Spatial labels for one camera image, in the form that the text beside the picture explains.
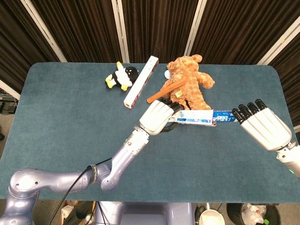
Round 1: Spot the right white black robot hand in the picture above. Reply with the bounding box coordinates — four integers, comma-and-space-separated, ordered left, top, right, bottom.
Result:
232, 98, 293, 151

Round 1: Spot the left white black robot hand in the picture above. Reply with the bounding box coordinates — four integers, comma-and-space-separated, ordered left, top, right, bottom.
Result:
139, 97, 185, 136

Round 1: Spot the blue white toothpaste box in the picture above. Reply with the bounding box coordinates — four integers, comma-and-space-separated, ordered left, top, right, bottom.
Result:
168, 109, 218, 127

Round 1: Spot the white blue toothpaste tube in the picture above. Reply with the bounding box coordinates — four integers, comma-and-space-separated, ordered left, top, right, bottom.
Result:
212, 110, 239, 124

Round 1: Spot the small cardboard box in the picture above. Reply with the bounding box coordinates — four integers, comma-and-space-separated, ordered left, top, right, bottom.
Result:
61, 204, 78, 221

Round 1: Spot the wooden rolling pin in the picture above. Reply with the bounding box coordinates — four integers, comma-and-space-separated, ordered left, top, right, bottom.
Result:
146, 78, 188, 104

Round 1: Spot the long white red carton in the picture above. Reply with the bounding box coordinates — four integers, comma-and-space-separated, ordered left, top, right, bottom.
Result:
123, 55, 159, 110

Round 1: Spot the brown teddy bear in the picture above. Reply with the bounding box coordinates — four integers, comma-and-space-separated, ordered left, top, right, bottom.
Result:
160, 54, 215, 111

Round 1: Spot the black white penguin plush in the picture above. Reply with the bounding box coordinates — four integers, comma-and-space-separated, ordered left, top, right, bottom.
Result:
105, 61, 139, 91

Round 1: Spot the teal table cover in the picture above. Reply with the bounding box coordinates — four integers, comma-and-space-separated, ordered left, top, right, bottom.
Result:
0, 62, 300, 204

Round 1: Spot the black trash bin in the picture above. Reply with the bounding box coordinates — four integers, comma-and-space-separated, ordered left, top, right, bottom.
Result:
226, 202, 281, 225

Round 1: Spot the lilac robot torso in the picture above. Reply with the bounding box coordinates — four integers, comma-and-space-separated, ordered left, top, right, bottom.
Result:
95, 201, 195, 225

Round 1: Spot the white round bucket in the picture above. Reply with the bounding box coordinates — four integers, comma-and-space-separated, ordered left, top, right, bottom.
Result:
199, 209, 225, 225

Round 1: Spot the dark brown pleated curtain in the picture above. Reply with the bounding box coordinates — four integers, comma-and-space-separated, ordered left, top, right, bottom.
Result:
0, 0, 300, 127

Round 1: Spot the black electronic device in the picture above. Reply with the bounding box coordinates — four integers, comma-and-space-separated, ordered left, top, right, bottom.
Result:
0, 93, 17, 114

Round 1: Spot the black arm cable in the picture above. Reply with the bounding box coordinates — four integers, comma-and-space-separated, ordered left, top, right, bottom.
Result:
48, 157, 113, 225

